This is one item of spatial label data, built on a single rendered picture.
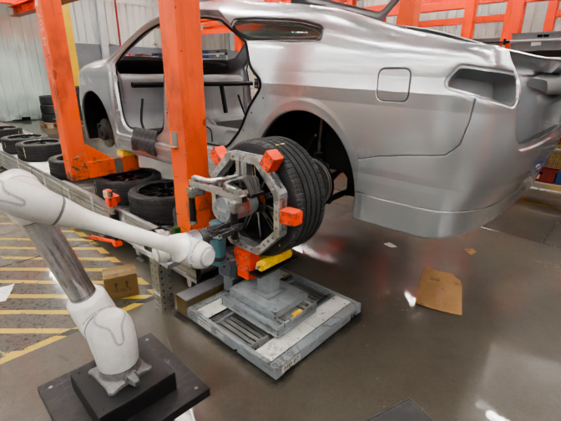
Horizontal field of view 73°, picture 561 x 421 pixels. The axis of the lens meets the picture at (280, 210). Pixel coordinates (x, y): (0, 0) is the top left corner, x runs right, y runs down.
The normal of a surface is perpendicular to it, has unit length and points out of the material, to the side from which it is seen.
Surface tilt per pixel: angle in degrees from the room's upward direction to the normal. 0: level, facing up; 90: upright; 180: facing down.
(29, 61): 90
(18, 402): 0
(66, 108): 90
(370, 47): 71
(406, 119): 90
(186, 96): 90
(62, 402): 0
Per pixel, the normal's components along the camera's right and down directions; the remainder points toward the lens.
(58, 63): 0.74, 0.24
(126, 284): 0.45, 0.31
